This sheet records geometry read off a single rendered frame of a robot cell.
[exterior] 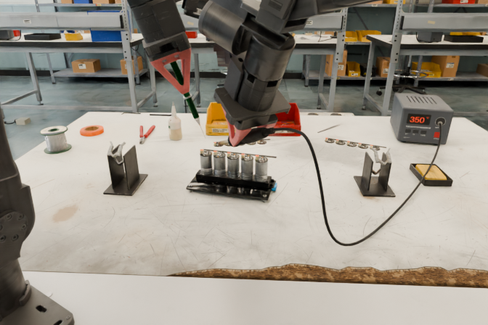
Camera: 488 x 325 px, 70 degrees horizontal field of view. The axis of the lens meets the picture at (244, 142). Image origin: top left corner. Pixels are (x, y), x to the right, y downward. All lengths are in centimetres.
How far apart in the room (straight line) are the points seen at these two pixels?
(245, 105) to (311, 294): 26
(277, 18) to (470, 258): 44
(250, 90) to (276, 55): 7
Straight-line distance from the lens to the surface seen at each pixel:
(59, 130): 95
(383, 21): 526
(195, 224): 60
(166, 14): 57
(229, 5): 47
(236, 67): 48
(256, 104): 49
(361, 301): 49
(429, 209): 71
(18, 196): 46
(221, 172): 69
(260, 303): 47
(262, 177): 67
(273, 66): 45
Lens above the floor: 110
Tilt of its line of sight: 23 degrees down
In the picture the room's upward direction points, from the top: straight up
